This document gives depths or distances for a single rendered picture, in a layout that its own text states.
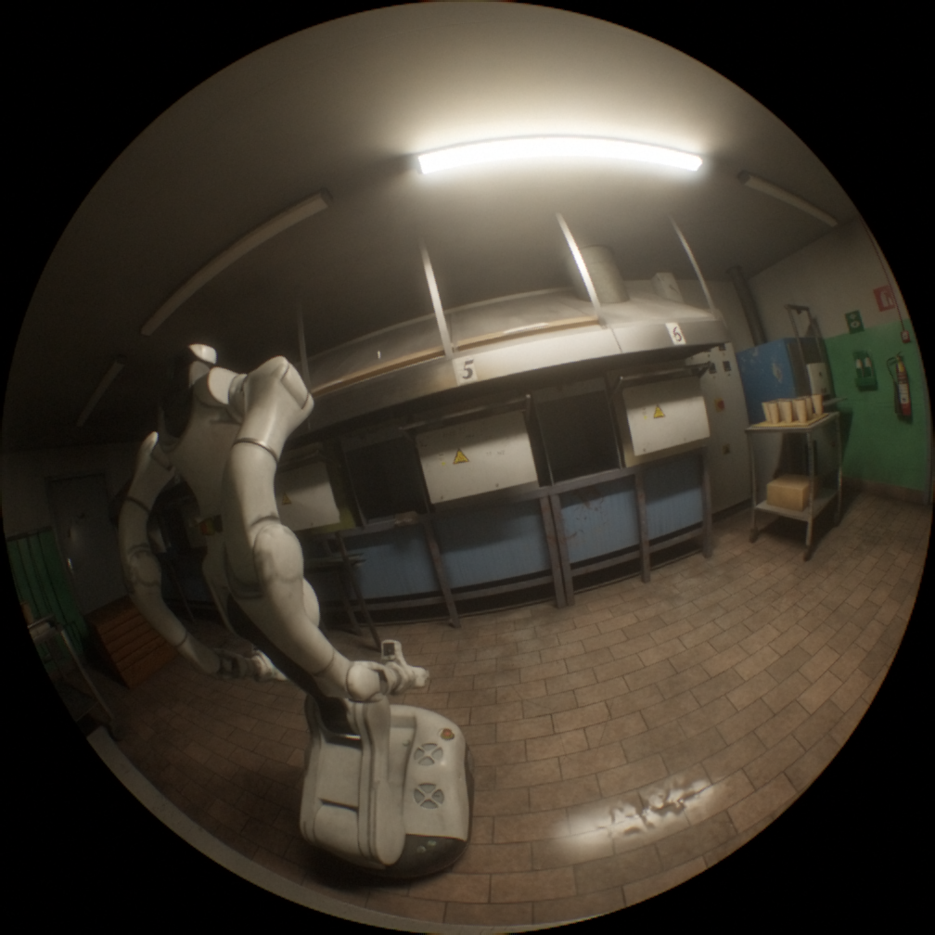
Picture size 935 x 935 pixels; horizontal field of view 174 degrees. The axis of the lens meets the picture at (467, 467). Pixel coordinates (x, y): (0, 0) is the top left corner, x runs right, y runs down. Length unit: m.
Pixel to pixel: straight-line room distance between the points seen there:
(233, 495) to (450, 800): 0.95
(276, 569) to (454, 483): 1.41
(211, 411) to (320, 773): 0.95
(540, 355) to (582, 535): 1.16
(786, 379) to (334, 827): 3.68
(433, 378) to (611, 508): 1.36
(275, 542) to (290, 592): 0.07
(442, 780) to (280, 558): 0.82
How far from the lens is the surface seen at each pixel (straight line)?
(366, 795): 0.96
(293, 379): 0.55
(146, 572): 0.79
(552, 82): 1.52
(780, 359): 3.23
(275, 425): 0.48
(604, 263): 2.55
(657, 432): 1.96
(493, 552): 2.01
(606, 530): 2.10
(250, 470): 0.43
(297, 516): 2.17
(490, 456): 1.69
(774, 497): 2.70
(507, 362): 1.55
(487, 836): 1.29
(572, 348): 1.63
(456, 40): 1.34
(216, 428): 0.64
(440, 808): 1.07
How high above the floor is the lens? 1.22
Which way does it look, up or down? 4 degrees down
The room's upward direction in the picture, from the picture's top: 13 degrees counter-clockwise
